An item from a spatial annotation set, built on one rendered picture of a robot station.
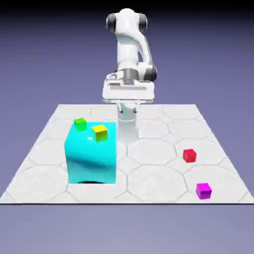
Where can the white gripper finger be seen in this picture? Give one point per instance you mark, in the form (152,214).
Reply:
(136,110)
(120,111)

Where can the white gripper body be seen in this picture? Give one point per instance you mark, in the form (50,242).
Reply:
(129,95)

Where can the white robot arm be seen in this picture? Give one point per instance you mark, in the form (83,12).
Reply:
(127,35)

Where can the small yellow cube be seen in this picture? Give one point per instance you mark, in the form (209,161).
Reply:
(99,133)

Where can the small green cube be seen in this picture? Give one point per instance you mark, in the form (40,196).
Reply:
(80,124)

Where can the small red cube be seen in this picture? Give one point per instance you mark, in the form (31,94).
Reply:
(189,156)

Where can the small magenta cube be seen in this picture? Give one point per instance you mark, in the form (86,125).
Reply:
(203,191)

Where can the large cyan box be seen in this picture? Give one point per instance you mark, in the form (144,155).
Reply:
(93,156)

